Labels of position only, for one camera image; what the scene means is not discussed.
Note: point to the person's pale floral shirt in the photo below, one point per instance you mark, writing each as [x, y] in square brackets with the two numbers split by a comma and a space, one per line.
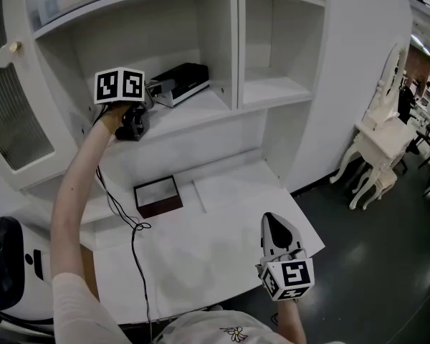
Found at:
[79, 312]

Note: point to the black pack of tissues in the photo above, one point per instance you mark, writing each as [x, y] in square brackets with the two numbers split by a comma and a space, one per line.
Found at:
[184, 79]

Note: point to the white and black device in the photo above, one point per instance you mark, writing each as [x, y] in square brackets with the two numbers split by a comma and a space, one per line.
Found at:
[25, 263]

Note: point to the person's left forearm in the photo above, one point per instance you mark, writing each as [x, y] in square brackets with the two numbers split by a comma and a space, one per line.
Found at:
[75, 192]

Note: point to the golden door knob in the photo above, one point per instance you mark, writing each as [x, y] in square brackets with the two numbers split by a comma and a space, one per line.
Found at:
[15, 47]

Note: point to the brown open box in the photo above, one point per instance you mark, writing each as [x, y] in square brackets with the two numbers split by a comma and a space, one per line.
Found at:
[157, 195]

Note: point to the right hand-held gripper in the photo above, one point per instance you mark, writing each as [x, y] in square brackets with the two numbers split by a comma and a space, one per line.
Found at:
[289, 275]

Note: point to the white stool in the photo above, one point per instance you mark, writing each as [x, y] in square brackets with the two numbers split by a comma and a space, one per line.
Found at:
[380, 185]

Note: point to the white shelf unit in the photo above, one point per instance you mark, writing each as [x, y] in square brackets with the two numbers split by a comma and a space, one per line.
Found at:
[215, 41]

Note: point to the white fold-out desk board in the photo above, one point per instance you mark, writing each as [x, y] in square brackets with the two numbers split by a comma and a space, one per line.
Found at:
[208, 256]

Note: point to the white dressing table with mirror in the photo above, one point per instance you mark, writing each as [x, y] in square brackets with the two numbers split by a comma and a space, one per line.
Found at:
[383, 131]

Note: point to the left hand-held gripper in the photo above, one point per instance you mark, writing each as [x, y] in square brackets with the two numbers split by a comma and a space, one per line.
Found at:
[119, 85]

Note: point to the white glass cabinet door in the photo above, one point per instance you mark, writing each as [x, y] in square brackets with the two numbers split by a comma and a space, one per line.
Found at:
[18, 120]

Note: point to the person's right forearm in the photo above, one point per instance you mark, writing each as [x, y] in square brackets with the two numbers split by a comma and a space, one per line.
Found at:
[290, 323]

